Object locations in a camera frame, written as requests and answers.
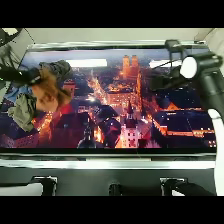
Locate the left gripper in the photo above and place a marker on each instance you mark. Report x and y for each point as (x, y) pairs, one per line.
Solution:
(30, 76)

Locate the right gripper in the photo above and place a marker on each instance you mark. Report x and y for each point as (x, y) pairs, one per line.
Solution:
(161, 82)

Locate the brown shirt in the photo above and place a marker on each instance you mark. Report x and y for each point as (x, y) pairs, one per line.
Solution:
(50, 93)

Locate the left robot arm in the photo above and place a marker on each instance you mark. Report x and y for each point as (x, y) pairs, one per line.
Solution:
(9, 74)

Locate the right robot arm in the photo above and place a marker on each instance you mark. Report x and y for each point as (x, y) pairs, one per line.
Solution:
(210, 83)

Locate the olive garment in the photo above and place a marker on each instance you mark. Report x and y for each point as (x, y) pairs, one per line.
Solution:
(23, 113)

